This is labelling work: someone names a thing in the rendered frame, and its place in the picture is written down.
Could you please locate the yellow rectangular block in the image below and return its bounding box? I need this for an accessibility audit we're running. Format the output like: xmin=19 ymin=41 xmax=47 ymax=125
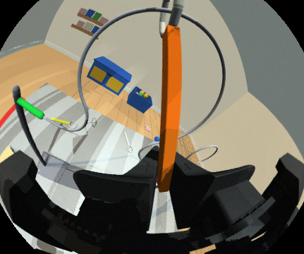
xmin=0 ymin=146 xmax=14 ymax=162

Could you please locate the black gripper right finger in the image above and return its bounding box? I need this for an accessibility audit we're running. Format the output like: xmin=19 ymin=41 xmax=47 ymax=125
xmin=169 ymin=152 xmax=255 ymax=229

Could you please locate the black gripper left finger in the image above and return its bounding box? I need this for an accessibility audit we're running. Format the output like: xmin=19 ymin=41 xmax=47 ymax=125
xmin=73 ymin=146 xmax=159 ymax=231

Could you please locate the orange handle with grey loop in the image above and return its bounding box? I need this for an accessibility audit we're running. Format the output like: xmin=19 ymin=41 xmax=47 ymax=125
xmin=157 ymin=0 xmax=185 ymax=193

